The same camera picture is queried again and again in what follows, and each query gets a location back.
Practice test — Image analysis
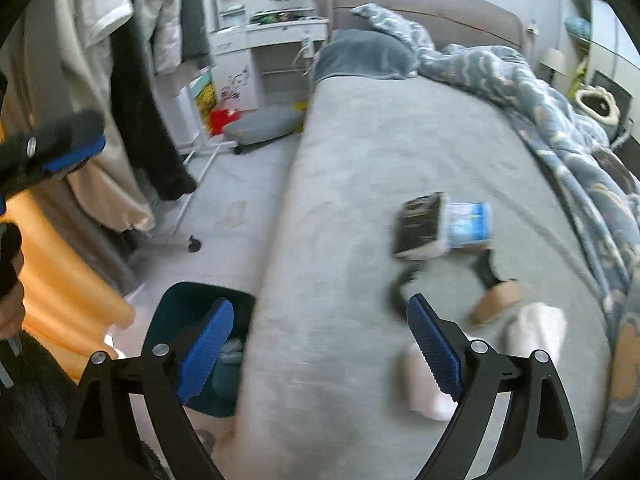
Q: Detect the white clothes rack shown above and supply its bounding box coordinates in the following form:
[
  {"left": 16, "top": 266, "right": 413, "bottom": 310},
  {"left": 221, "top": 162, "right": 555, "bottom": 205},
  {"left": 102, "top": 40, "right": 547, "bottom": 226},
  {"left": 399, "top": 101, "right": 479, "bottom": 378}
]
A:
[{"left": 149, "top": 137, "right": 238, "bottom": 253}]

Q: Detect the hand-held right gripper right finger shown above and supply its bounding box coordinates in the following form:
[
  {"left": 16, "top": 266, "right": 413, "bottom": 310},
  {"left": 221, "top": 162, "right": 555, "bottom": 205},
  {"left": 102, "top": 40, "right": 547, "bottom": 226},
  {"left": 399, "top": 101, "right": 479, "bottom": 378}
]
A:
[{"left": 406, "top": 294, "right": 586, "bottom": 480}]

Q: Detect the cream ring cushion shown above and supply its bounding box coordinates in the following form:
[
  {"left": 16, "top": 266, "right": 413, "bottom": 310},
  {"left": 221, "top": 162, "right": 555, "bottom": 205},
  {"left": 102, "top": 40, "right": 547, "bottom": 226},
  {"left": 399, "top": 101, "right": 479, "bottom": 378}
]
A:
[{"left": 574, "top": 85, "right": 622, "bottom": 127}]

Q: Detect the white tissue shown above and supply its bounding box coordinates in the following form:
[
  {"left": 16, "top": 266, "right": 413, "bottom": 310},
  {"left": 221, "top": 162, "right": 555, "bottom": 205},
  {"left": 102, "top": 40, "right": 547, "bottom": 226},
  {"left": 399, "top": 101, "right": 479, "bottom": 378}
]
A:
[
  {"left": 402, "top": 342, "right": 458, "bottom": 421},
  {"left": 505, "top": 302, "right": 568, "bottom": 363}
]

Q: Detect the white shirt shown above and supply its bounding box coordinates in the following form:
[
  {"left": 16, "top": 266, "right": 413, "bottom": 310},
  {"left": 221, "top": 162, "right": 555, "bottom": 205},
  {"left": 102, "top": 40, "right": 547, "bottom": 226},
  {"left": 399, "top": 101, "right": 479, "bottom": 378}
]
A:
[{"left": 59, "top": 0, "right": 137, "bottom": 63}]

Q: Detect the white puffer jacket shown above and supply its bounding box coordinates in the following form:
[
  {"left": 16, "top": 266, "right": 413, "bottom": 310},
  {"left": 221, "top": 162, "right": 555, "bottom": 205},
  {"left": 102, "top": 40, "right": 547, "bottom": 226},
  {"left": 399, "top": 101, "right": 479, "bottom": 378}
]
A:
[{"left": 134, "top": 0, "right": 187, "bottom": 77}]

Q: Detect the orange fleece cloth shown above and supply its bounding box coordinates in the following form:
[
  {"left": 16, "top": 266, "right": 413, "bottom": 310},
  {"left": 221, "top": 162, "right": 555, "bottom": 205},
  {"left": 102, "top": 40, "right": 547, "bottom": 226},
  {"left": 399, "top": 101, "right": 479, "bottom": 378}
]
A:
[{"left": 0, "top": 172, "right": 137, "bottom": 383}]

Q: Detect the white and grey wardrobe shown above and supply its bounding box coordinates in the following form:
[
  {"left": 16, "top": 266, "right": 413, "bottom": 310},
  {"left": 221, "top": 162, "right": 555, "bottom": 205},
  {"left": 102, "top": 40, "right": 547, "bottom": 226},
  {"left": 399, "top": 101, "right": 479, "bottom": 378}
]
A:
[{"left": 560, "top": 0, "right": 640, "bottom": 126}]

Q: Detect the blue patterned fleece blanket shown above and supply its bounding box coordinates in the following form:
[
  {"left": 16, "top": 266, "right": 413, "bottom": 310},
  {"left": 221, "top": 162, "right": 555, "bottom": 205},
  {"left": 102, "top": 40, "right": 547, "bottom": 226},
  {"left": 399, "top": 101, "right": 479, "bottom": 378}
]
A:
[{"left": 350, "top": 2, "right": 640, "bottom": 411}]

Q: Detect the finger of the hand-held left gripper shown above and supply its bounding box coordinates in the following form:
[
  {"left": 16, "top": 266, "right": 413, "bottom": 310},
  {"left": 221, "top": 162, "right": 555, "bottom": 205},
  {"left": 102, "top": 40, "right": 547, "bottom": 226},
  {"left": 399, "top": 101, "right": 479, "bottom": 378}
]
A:
[{"left": 0, "top": 109, "right": 108, "bottom": 202}]

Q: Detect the red bag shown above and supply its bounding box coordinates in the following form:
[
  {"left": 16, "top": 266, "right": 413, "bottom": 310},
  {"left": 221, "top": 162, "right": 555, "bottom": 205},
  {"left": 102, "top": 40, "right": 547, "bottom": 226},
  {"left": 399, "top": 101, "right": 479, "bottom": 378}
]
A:
[{"left": 209, "top": 106, "right": 242, "bottom": 137}]

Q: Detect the beige coat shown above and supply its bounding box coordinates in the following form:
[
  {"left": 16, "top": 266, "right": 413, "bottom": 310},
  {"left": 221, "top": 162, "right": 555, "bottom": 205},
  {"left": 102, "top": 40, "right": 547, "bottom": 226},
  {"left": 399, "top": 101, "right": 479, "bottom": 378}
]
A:
[{"left": 15, "top": 0, "right": 157, "bottom": 233}]

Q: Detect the yellow and green box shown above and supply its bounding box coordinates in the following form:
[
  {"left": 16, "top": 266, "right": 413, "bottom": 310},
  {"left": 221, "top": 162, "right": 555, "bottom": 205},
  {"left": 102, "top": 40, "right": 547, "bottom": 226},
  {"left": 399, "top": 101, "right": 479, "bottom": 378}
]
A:
[{"left": 191, "top": 71, "right": 219, "bottom": 135}]

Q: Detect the black chair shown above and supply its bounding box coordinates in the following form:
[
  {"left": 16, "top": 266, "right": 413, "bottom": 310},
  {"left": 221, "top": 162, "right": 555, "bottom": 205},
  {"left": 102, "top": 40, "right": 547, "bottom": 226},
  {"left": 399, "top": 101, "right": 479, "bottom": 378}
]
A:
[{"left": 590, "top": 70, "right": 636, "bottom": 148}]

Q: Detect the blue-grey pillow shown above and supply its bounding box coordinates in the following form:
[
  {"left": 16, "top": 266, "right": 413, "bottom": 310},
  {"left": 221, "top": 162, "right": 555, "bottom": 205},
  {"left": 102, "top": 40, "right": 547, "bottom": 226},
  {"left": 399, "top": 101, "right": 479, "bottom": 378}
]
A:
[{"left": 312, "top": 29, "right": 421, "bottom": 83}]

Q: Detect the person's left hand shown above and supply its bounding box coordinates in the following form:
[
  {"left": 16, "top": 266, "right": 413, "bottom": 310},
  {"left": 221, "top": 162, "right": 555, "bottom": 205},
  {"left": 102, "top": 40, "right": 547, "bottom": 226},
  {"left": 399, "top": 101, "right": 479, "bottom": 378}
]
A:
[{"left": 0, "top": 255, "right": 27, "bottom": 342}]

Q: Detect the grey hanging garment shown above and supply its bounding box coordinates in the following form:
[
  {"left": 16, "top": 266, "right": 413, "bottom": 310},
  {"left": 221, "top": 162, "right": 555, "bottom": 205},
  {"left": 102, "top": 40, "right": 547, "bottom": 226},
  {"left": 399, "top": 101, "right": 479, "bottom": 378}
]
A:
[{"left": 179, "top": 0, "right": 215, "bottom": 69}]

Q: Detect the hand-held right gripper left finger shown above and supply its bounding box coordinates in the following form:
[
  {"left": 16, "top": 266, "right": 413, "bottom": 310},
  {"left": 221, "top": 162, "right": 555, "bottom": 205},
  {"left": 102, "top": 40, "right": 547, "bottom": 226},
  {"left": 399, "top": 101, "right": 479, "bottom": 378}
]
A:
[{"left": 57, "top": 297, "right": 236, "bottom": 480}]

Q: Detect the white dressing desk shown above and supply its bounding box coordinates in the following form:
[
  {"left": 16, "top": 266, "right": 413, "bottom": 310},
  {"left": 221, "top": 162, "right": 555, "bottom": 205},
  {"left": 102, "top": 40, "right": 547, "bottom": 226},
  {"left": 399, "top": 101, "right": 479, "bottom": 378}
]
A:
[{"left": 209, "top": 0, "right": 332, "bottom": 111}]

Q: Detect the black hanging garment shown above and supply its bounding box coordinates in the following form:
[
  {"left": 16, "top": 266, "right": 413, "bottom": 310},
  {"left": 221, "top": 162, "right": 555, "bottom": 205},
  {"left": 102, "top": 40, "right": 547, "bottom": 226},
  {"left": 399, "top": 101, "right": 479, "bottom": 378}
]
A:
[{"left": 109, "top": 0, "right": 199, "bottom": 202}]

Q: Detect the cardboard tape ring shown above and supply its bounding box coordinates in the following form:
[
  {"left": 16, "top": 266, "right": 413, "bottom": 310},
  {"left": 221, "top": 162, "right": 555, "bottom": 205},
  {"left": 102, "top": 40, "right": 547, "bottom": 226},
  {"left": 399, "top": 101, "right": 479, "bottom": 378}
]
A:
[{"left": 465, "top": 280, "right": 533, "bottom": 326}]

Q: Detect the dark blue waste bin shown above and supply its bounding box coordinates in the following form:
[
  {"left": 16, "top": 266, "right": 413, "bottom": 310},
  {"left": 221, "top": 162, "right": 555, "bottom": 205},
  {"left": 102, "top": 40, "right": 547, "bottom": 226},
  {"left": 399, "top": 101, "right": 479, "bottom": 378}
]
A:
[{"left": 141, "top": 281, "right": 257, "bottom": 418}]

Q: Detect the blue printed packet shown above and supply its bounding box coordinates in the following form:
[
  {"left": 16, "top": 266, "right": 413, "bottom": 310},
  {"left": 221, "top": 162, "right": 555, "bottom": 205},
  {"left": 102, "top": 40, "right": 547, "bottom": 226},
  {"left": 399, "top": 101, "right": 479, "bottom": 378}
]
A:
[{"left": 442, "top": 201, "right": 493, "bottom": 252}]

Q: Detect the bedside lamp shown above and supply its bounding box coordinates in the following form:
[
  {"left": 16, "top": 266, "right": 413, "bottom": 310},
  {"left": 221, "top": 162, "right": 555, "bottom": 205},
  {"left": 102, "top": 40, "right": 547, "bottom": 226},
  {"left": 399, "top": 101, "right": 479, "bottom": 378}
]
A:
[{"left": 539, "top": 47, "right": 569, "bottom": 80}]

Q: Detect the black scrap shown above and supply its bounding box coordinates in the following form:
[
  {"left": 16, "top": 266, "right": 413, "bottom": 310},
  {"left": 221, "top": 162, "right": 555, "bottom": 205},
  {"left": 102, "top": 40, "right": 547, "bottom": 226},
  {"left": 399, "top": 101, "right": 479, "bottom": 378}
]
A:
[
  {"left": 389, "top": 267, "right": 422, "bottom": 318},
  {"left": 467, "top": 249, "right": 518, "bottom": 291}
]

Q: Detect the grey bed headboard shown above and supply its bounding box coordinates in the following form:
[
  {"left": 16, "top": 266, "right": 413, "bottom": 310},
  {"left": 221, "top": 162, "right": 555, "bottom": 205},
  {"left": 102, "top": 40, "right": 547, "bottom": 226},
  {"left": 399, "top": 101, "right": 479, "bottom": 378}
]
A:
[{"left": 320, "top": 0, "right": 527, "bottom": 53}]

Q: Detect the light blue folded pillow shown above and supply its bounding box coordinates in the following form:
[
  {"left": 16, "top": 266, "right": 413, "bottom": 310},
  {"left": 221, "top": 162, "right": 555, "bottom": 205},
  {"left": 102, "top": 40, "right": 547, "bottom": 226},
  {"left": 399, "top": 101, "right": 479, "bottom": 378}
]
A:
[{"left": 564, "top": 15, "right": 594, "bottom": 37}]

